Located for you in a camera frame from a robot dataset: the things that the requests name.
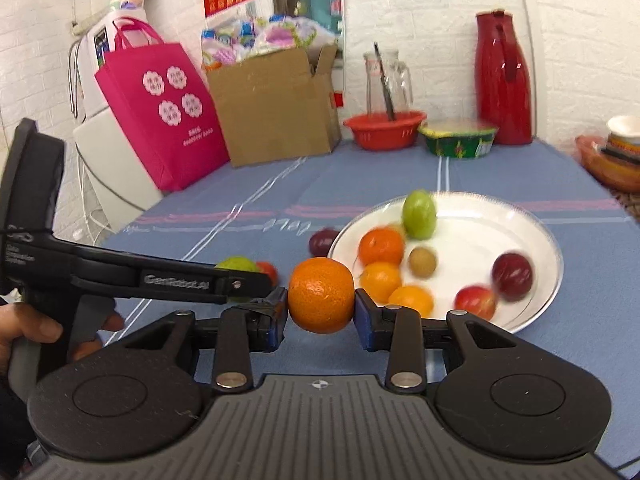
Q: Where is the yellow orange kumquat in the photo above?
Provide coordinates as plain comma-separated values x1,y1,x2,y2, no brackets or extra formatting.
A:
387,285,435,318

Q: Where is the small orange kumquat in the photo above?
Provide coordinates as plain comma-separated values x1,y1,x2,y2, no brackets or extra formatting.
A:
359,261,402,304

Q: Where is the green mango fruit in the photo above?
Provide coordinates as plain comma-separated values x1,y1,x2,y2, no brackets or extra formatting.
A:
216,256,260,304

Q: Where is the brown longan fruit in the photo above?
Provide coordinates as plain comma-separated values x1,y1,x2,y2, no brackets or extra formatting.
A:
408,246,438,278

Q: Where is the large orange tangerine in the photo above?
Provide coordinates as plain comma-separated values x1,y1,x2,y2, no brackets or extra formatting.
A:
288,257,355,334

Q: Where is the red apple-like plum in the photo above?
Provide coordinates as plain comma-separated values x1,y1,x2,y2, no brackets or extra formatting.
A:
454,285,498,321

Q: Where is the green apple-like fruit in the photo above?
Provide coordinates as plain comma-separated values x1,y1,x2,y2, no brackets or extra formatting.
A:
401,188,437,240

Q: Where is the person's left hand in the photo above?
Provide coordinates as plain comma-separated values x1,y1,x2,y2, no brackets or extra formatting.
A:
0,301,125,376

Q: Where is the small red plum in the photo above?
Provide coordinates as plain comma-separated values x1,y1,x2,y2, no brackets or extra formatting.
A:
256,261,280,287

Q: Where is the white appliance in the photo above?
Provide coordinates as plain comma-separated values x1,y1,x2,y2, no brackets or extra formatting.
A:
67,8,163,232

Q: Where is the orange tangerine in plate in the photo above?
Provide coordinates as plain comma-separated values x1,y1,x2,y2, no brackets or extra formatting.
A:
358,228,405,266

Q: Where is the dark plum beside plate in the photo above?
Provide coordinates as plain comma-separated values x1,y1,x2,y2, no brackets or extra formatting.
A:
308,228,338,257

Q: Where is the white ceramic plate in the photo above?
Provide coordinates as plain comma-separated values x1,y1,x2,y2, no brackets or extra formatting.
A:
329,192,564,333

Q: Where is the dark red plum in plate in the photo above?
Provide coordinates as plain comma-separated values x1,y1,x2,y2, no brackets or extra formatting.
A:
491,252,534,302

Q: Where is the pink tote bag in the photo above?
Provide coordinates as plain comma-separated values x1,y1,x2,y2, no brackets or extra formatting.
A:
96,18,230,192

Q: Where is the green instant noodle bowl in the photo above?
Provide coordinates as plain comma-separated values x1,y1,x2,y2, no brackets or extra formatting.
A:
418,118,498,159

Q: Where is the red plastic basket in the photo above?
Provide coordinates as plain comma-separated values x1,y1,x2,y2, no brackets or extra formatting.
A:
343,110,426,152

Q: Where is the black stirring stick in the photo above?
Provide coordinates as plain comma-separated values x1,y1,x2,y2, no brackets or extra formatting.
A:
373,42,396,122

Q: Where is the brown cardboard box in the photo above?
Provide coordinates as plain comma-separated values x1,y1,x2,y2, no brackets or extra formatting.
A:
207,46,342,168

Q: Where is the glass pitcher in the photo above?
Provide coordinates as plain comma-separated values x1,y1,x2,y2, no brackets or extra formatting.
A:
363,49,413,118

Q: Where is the red thermos jug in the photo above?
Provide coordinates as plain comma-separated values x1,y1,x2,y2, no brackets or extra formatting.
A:
474,9,533,146

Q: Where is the orange patterned bowl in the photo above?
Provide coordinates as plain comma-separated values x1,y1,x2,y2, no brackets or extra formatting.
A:
575,134,640,194

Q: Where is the floral cloth in box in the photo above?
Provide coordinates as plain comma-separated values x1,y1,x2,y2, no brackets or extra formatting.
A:
201,15,342,73

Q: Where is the white paper cup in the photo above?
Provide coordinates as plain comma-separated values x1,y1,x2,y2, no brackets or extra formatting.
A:
606,115,640,146

